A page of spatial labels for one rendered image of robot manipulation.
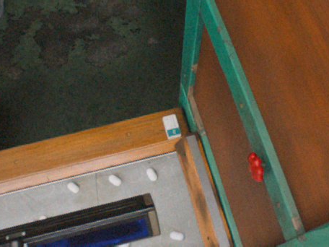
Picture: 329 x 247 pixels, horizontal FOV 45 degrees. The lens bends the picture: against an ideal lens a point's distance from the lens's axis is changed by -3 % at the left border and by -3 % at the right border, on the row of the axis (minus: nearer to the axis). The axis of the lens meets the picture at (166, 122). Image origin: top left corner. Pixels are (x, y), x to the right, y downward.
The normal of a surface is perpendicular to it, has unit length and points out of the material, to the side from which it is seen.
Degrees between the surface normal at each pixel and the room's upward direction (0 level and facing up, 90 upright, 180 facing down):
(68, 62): 0
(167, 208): 0
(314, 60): 90
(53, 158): 0
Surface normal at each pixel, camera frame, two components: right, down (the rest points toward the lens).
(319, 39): -0.97, 0.23
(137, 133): 0.01, -0.40
